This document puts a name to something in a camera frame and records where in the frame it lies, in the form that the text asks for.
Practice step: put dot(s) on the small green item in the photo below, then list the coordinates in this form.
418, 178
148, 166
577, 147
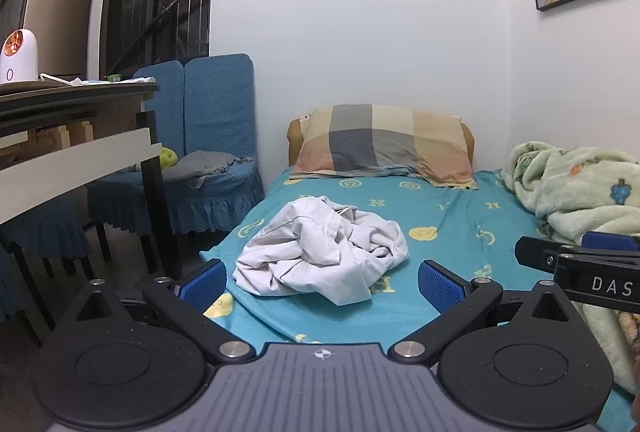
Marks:
114, 77

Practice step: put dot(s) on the white shirt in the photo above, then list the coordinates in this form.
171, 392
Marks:
320, 252

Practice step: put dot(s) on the plaid pillow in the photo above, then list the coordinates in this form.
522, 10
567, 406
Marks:
380, 142

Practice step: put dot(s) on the white humidifier with orange light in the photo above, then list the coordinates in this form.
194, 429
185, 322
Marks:
17, 57

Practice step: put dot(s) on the grey cloth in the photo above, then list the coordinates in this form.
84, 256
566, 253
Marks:
200, 162

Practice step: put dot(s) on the wooden table with black legs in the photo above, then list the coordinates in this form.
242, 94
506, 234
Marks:
75, 167

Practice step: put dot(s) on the brown pillow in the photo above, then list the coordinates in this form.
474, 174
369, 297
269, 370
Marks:
294, 137

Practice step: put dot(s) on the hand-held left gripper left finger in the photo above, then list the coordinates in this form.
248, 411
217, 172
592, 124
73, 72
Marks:
202, 284

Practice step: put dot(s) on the green fleece blanket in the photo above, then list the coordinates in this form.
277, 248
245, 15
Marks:
575, 182

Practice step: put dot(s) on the metallic fridge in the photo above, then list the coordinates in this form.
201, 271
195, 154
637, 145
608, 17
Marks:
55, 22

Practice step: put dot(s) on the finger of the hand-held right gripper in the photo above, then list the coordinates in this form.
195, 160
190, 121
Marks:
610, 241
535, 249

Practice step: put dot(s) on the teal printed bed sheet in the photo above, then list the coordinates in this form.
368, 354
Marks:
450, 212

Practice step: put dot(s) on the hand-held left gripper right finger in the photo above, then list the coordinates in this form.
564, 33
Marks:
440, 287

